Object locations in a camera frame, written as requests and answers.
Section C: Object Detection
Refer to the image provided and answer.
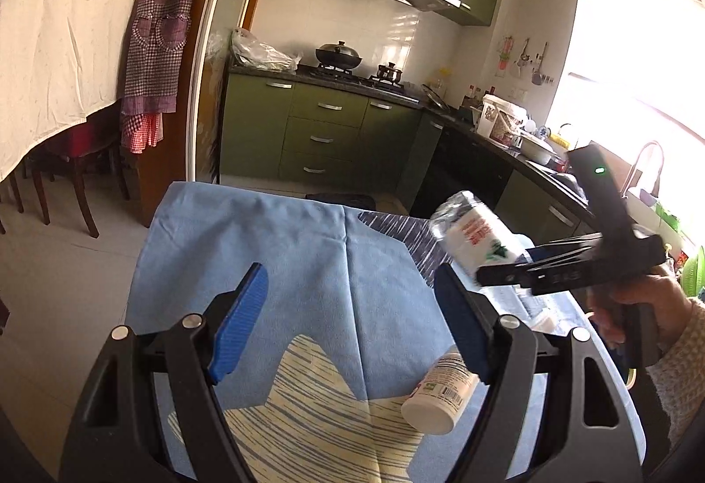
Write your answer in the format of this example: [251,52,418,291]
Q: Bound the green sink cabinet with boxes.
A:
[410,116,598,247]

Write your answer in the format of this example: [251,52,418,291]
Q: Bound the green drawer cabinet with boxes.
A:
[220,72,425,183]

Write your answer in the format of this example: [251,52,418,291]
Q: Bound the light blue cloth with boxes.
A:
[124,180,648,483]

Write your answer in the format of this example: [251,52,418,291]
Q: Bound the dark wooden chair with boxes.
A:
[25,103,133,238]

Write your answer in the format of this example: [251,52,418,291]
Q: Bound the bright window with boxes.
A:
[545,0,705,219]

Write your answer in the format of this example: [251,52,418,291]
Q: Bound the glass pot lid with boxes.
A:
[421,83,458,112]

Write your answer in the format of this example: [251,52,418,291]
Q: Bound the black gas stove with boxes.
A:
[297,64,422,95]

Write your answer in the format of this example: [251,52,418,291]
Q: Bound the clear plastic bag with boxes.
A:
[230,27,303,72]

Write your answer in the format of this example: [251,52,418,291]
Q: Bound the white pill bottle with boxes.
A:
[401,345,480,434]

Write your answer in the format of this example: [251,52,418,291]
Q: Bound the wooden door frame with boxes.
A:
[137,0,271,227]

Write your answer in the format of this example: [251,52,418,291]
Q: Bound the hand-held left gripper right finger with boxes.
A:
[434,263,642,483]

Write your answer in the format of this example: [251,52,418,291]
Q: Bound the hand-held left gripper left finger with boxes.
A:
[58,261,271,483]

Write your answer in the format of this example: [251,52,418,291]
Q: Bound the checked purple apron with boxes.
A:
[120,0,202,156]

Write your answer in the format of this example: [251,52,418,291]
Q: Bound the dark floor mat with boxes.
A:
[305,193,378,211]

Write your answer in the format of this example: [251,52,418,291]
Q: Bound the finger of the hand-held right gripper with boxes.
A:
[476,254,607,297]
[531,235,601,264]

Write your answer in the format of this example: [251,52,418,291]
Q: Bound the clear bottle with white label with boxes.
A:
[430,190,527,277]

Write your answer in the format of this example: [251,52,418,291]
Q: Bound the person's right forearm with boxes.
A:
[644,298,705,451]

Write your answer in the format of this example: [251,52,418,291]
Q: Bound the white tablecloth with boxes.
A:
[0,0,177,181]

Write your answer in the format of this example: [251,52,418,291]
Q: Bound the person's right hand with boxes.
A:
[586,274,695,352]

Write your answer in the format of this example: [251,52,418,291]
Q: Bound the white basin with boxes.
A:
[518,133,557,167]

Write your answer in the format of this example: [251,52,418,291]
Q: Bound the cream striped cloth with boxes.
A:
[165,334,425,483]

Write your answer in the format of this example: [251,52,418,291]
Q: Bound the dark blue striped cloth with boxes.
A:
[358,210,460,288]

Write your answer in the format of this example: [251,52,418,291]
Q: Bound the small hanging wall items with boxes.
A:
[496,36,554,87]

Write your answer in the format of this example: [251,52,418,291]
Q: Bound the green colander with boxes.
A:
[680,243,705,305]

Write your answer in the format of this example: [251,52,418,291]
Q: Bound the white plastic bucket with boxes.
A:
[476,94,530,148]

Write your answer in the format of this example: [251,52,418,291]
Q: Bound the black wok with lid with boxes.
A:
[315,41,364,71]

